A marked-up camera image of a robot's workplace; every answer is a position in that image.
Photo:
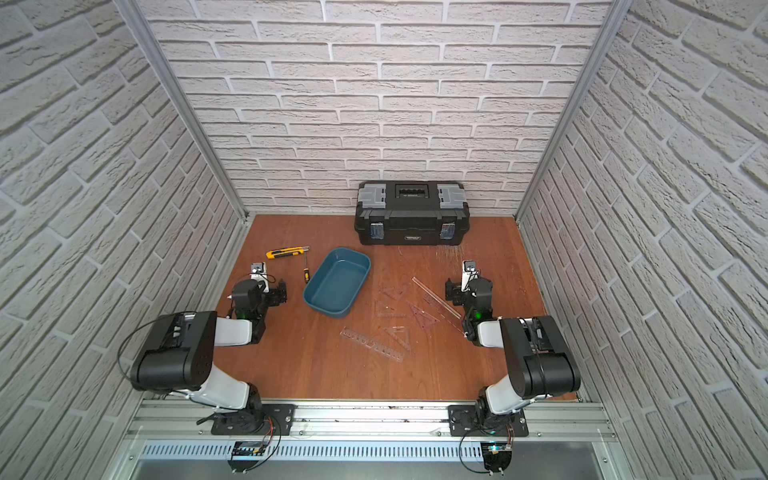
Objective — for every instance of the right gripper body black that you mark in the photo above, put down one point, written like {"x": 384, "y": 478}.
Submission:
{"x": 460, "y": 296}

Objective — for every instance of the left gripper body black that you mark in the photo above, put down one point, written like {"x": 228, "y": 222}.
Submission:
{"x": 274, "y": 294}

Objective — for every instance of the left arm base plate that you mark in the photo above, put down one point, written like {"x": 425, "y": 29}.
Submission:
{"x": 252, "y": 419}

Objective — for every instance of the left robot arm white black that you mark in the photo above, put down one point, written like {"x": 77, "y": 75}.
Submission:
{"x": 177, "y": 355}

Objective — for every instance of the right controller board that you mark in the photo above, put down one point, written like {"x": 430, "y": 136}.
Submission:
{"x": 496, "y": 457}

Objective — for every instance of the clear stencil ruler with holes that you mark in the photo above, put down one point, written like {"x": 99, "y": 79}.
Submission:
{"x": 372, "y": 345}

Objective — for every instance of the left controller board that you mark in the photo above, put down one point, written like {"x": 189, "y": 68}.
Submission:
{"x": 247, "y": 455}

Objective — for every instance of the clear set square triangle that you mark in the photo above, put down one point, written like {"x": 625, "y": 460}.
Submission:
{"x": 384, "y": 309}

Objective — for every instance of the teal plastic storage tray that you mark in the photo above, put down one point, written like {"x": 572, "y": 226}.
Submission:
{"x": 337, "y": 282}

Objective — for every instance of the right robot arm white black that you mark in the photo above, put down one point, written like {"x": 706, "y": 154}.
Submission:
{"x": 539, "y": 363}

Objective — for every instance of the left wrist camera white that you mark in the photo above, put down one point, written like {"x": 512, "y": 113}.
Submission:
{"x": 258, "y": 273}

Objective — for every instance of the controller board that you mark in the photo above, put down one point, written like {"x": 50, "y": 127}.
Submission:
{"x": 496, "y": 457}
{"x": 247, "y": 455}

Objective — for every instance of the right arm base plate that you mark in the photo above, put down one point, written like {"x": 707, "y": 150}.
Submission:
{"x": 471, "y": 420}

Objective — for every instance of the yellow utility knife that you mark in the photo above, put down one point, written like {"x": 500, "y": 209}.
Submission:
{"x": 287, "y": 252}

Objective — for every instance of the long clear straight ruler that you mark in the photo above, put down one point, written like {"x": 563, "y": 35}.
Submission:
{"x": 436, "y": 298}

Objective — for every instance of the clear small triangle ruler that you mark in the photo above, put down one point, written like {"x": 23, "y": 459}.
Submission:
{"x": 401, "y": 335}

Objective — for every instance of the small yellow-handled screwdriver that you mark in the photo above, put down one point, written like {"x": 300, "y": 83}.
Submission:
{"x": 306, "y": 269}

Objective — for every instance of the black plastic toolbox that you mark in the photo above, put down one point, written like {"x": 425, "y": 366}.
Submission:
{"x": 399, "y": 213}

